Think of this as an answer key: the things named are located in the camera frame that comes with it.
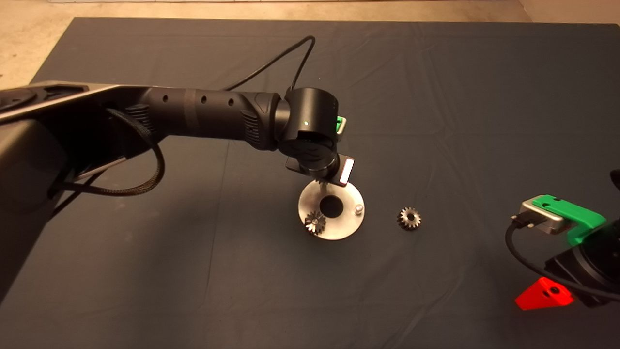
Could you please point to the dark grey table cloth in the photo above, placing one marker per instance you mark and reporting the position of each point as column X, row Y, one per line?
column 436, row 97

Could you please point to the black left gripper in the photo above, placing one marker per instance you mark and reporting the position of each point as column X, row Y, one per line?
column 324, row 169

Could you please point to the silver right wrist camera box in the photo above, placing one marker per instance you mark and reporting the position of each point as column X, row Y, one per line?
column 540, row 217

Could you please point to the green right camera mount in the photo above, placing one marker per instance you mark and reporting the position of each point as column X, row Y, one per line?
column 581, row 215

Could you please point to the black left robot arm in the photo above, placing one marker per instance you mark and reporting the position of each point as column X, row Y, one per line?
column 203, row 114

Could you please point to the round metal carrier plate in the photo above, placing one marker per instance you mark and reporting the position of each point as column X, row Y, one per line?
column 346, row 225

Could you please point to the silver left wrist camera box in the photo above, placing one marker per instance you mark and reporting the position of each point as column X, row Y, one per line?
column 344, row 128

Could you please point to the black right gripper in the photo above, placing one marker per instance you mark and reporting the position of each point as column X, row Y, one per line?
column 596, row 264

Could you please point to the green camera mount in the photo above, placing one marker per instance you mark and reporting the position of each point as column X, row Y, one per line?
column 581, row 215
column 339, row 125

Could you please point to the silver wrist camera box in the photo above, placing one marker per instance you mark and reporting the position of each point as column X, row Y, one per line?
column 344, row 128
column 540, row 217

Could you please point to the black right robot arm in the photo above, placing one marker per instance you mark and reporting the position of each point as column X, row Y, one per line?
column 615, row 178

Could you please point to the green left camera mount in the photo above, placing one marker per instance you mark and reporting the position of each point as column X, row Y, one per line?
column 339, row 125

